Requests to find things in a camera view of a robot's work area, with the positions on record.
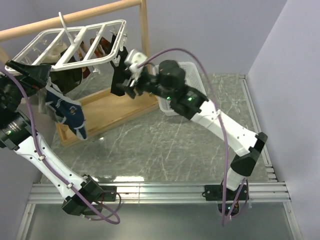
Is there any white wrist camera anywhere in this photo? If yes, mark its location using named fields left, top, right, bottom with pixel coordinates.
left=4, top=66, right=20, bottom=76
left=124, top=49, right=148, bottom=81

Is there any white plastic basket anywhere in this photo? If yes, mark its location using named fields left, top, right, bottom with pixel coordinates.
left=152, top=61, right=210, bottom=117

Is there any white plastic clip hanger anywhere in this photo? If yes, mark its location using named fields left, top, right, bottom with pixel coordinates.
left=13, top=19, right=127, bottom=72

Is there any black hanging underwear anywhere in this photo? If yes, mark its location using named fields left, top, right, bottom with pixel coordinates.
left=110, top=46, right=128, bottom=97

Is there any olive green hanging underwear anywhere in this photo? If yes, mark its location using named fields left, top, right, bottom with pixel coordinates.
left=50, top=68, right=83, bottom=94

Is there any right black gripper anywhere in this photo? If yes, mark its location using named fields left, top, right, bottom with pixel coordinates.
left=115, top=68, right=174, bottom=102

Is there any grey hanging underwear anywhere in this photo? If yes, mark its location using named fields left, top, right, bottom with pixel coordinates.
left=37, top=89, right=58, bottom=122

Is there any wooden clothes rack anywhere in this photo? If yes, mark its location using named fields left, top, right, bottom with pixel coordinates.
left=0, top=0, right=158, bottom=137

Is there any striped hanging sock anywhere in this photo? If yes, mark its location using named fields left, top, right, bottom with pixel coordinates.
left=77, top=42, right=92, bottom=80

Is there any aluminium mounting rail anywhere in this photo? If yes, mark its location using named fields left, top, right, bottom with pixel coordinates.
left=28, top=182, right=291, bottom=204

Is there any right aluminium side rail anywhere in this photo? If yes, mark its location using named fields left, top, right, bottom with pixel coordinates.
left=239, top=74, right=278, bottom=182

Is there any navy blue white-trimmed underwear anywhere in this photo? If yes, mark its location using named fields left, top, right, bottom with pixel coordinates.
left=45, top=83, right=88, bottom=141

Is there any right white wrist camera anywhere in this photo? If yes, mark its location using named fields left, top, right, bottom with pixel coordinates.
left=124, top=49, right=148, bottom=81

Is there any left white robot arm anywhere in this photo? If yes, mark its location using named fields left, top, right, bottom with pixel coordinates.
left=0, top=60, right=120, bottom=225

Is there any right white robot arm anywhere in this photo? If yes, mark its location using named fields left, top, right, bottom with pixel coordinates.
left=119, top=60, right=268, bottom=201

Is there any orange patterned hanging sock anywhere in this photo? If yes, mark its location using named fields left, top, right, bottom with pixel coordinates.
left=94, top=37, right=112, bottom=58

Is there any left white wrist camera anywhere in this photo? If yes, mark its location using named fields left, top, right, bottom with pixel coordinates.
left=4, top=66, right=20, bottom=76

